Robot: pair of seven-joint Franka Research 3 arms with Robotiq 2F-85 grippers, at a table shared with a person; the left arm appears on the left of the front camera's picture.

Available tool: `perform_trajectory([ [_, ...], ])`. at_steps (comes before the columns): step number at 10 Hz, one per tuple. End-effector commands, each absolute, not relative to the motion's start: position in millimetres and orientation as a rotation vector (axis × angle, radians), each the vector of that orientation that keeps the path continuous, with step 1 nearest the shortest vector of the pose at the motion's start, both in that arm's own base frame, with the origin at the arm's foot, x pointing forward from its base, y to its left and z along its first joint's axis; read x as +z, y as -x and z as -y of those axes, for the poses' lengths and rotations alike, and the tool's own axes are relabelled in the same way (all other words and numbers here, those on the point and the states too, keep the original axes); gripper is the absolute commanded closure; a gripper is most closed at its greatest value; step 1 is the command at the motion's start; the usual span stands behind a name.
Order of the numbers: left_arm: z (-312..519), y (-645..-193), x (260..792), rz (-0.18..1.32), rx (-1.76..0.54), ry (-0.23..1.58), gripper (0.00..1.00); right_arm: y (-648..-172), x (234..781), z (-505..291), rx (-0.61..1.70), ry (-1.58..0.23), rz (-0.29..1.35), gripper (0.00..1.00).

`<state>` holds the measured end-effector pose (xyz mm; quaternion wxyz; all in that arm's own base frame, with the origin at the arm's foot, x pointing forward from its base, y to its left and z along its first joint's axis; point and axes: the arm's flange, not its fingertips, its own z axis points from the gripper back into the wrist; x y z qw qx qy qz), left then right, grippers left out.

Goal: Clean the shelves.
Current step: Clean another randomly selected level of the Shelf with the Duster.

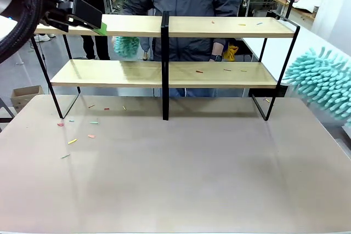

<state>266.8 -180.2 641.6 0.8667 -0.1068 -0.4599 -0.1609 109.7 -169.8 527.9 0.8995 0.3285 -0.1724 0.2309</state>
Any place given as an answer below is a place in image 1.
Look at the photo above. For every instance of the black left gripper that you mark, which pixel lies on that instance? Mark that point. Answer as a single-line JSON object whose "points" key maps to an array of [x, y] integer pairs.
{"points": [[85, 13]]}

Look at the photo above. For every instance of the dark teal chenille duster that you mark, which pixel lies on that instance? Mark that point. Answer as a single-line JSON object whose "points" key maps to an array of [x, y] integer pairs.
{"points": [[126, 47]]}

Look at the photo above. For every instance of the light teal chenille duster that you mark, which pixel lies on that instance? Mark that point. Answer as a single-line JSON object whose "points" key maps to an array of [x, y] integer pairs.
{"points": [[321, 86]]}

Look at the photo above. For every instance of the person left forearm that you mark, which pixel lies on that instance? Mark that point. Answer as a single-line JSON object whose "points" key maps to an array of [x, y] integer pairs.
{"points": [[218, 47]]}

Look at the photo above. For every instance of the bystander in black clothes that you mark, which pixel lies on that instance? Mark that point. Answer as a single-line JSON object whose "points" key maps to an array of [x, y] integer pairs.
{"points": [[91, 45]]}

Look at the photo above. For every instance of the white sneaker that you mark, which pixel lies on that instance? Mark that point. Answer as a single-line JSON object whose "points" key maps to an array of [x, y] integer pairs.
{"points": [[41, 37], [52, 35]]}

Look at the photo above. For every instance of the cardboard box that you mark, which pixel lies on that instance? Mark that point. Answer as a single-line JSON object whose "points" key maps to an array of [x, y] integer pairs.
{"points": [[26, 97]]}

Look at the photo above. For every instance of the person blue jeans legs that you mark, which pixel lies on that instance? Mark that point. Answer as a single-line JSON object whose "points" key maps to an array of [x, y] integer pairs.
{"points": [[189, 92]]}

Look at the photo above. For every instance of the black smartwatch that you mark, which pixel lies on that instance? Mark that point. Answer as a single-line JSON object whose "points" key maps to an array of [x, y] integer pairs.
{"points": [[218, 58]]}

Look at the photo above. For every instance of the black metal stand leg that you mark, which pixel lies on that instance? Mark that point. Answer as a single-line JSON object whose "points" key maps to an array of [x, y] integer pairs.
{"points": [[5, 110]]}

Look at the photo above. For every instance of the yellow cloth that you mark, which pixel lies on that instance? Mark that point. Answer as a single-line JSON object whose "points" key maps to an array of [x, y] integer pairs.
{"points": [[231, 52]]}

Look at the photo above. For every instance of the wooden background table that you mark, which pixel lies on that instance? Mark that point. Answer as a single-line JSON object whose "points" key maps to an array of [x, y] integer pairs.
{"points": [[297, 10]]}

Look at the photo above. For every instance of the white crumpled cloth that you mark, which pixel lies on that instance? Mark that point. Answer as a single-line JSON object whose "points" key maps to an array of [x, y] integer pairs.
{"points": [[310, 1]]}

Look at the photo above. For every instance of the wooden shelf black metal frame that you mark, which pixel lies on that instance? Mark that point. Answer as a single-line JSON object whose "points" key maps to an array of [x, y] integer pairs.
{"points": [[219, 27]]}

